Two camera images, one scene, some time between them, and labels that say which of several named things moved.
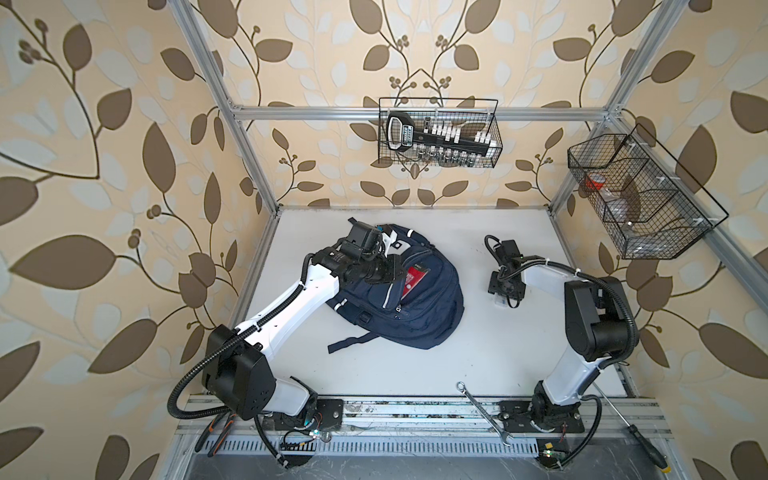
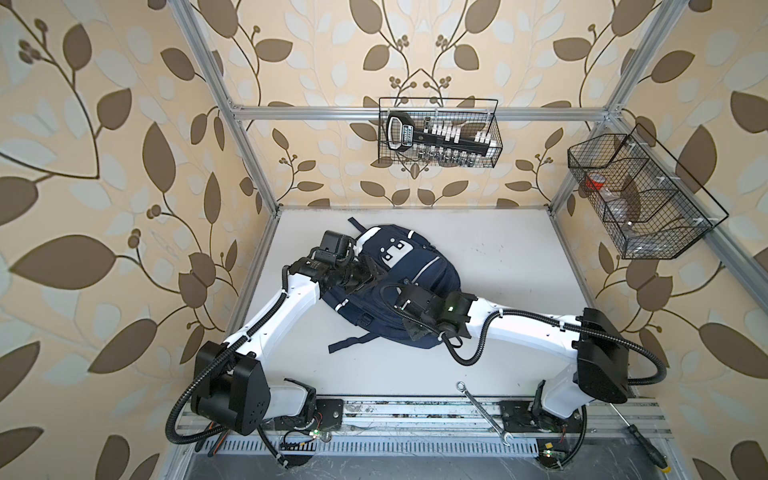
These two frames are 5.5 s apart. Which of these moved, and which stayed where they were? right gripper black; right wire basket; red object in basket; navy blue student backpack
Moved: right gripper black
Stayed: right wire basket; navy blue student backpack; red object in basket
